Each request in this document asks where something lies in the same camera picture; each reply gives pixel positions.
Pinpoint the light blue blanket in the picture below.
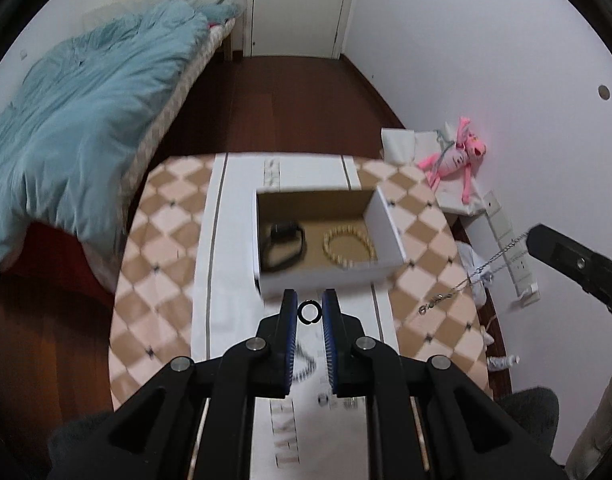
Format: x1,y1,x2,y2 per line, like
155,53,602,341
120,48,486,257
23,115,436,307
0,0,239,283

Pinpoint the silver chain necklace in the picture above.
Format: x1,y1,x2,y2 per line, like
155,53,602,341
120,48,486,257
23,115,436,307
418,230,532,317

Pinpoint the grey stool cushion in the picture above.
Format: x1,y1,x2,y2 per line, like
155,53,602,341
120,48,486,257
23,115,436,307
496,387,560,467

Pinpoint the white crumpled cloth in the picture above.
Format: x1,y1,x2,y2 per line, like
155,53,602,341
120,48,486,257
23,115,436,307
456,242,496,308

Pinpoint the white power strip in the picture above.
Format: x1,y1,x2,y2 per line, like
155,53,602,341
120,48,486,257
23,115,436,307
483,190,542,306

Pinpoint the gold bead bracelet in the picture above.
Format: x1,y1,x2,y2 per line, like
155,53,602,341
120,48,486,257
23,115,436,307
322,226,377,270

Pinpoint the bed mattress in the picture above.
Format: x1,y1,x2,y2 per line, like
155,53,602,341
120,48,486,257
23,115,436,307
83,22,237,293

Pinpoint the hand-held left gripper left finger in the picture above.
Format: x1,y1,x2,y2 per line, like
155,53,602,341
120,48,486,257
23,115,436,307
46,288,297,480

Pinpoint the checkered tablecloth table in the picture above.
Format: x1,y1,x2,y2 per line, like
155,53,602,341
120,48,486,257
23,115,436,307
108,152,492,411

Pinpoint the white door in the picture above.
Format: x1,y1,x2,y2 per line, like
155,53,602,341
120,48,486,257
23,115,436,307
248,0,361,59

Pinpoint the pink plush toy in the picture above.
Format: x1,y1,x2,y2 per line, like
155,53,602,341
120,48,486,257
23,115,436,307
418,116,488,206

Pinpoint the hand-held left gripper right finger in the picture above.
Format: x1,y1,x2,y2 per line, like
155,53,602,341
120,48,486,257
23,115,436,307
322,288,567,480

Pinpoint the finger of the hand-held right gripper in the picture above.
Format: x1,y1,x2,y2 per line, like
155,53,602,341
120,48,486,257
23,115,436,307
528,224,612,323

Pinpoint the small white bottle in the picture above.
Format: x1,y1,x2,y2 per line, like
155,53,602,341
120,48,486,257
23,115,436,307
486,355,521,372

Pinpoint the white table runner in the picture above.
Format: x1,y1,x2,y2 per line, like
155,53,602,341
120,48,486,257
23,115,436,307
192,154,401,480

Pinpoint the small bead necklace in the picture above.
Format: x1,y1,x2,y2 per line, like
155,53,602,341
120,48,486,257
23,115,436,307
292,341,331,386

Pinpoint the beige upholstered chair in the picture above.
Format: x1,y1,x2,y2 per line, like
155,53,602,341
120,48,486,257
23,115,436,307
566,365,612,480

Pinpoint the white cardboard box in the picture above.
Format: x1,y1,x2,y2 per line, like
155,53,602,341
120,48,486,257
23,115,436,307
253,186,409,301

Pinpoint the black wristband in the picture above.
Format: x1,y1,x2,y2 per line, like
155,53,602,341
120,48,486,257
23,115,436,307
260,221,307,273

